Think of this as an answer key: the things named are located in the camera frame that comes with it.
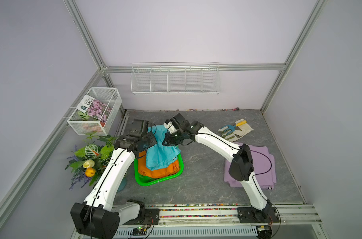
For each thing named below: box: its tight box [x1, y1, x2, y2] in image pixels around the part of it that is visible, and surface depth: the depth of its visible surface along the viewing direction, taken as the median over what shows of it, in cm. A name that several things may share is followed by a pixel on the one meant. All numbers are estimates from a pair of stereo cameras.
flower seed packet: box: [76, 94, 113, 122], surface depth 75 cm
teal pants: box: [145, 124, 181, 171], surface depth 79 cm
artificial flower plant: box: [64, 133, 117, 190], surface depth 60 cm
